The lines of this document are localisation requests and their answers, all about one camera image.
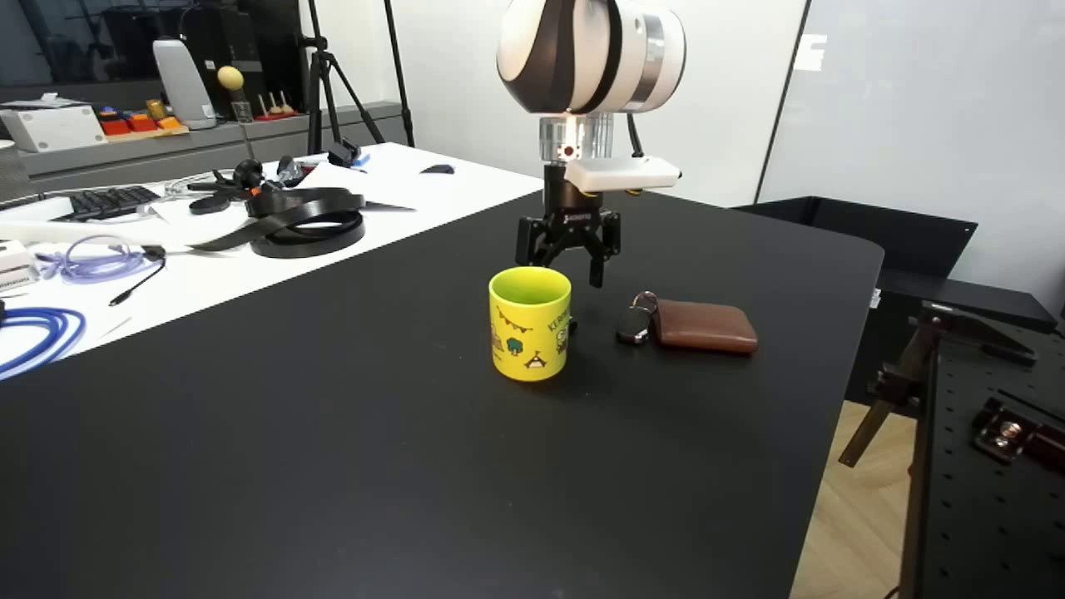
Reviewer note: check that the orange toy blocks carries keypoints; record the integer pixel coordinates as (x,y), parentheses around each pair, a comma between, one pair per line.
(137,121)

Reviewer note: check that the black keyboard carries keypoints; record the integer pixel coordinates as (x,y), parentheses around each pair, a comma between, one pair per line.
(112,205)

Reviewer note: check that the yellow ball stand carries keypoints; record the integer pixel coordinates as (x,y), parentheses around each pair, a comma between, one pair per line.
(232,77)

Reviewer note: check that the white wall switch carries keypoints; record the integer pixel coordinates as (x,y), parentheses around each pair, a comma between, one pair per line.
(811,50)

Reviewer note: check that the black car key fob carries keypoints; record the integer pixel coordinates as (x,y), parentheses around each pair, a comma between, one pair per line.
(634,326)

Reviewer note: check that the black perforated breadboard table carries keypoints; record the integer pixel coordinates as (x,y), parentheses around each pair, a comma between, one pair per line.
(975,521)

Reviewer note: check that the black computer mouse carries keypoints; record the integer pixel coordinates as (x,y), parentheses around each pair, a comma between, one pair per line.
(437,169)

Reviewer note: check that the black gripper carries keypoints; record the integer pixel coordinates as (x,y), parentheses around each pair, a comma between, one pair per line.
(574,205)

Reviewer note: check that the black camera tripod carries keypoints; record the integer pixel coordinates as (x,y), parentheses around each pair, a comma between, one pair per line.
(322,69)

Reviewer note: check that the brown leather key pouch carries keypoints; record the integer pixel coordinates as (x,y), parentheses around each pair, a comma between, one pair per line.
(705,326)

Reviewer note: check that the white box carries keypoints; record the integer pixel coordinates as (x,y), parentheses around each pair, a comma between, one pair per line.
(50,128)

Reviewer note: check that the dark glass window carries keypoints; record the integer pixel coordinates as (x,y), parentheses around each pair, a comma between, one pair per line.
(87,45)

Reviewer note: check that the white electronic device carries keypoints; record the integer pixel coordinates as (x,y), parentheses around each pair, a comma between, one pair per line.
(14,267)

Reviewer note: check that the brown metal stand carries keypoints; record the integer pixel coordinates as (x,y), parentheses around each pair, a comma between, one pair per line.
(886,403)

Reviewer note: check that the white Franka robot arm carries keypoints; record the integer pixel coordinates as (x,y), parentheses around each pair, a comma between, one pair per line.
(586,50)

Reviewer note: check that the grey counter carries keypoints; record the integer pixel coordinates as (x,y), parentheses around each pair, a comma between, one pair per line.
(220,139)

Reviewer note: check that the yellow-green printed mug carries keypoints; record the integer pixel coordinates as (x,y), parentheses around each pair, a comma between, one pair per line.
(531,344)

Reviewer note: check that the brown metal fixture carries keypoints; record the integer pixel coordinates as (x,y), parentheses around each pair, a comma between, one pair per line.
(1010,435)

